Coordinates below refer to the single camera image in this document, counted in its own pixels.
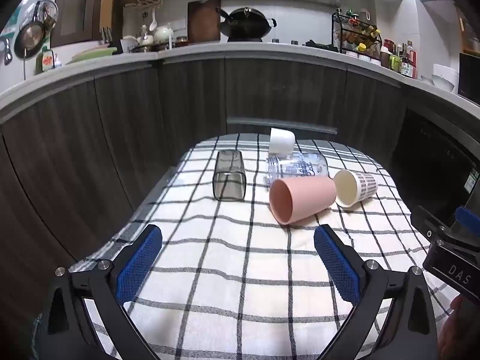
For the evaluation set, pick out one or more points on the cream cup with checked print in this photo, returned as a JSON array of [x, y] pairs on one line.
[[362, 185]]

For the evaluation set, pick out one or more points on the stack of white bowls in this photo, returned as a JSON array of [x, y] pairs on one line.
[[444, 77]]

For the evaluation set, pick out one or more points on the black and white checked cloth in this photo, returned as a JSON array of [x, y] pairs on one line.
[[225, 270]]

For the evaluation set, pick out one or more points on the cluster of condiment bottles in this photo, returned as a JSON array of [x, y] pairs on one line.
[[399, 60]]

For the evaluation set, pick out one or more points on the white ladle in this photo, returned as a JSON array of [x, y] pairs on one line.
[[153, 24]]

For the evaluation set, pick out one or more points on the person's right hand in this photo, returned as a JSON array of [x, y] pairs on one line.
[[463, 330]]

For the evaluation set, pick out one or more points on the clear printed glass cup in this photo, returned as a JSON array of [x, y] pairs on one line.
[[300, 167]]

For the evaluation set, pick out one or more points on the hanging frying pan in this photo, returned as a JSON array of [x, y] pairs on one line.
[[28, 39]]

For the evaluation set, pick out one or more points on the green dish soap bottle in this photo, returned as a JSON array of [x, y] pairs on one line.
[[45, 60]]

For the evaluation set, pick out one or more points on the white teapot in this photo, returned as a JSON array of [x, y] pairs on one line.
[[163, 33]]

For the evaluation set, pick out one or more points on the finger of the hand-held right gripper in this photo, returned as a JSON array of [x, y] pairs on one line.
[[468, 219], [427, 225]]

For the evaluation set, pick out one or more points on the black built-in oven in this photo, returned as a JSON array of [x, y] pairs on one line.
[[435, 157]]

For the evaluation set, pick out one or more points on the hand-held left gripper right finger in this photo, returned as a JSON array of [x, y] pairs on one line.
[[337, 266]]

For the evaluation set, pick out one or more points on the black wok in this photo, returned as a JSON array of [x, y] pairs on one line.
[[247, 22]]

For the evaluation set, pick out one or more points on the white cup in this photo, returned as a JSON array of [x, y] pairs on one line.
[[281, 141]]

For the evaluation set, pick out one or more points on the black microwave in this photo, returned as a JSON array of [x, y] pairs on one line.
[[470, 78]]

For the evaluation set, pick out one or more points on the pink cup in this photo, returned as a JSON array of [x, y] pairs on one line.
[[311, 195]]

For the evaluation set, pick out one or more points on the green tray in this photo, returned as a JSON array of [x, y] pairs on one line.
[[92, 54]]

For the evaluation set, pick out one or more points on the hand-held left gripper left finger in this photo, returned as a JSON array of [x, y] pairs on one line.
[[139, 266]]

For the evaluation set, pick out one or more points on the dark wooden cutting board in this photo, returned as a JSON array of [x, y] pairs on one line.
[[200, 20]]

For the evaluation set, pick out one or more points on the grey transparent square cup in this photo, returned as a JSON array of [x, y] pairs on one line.
[[228, 180]]

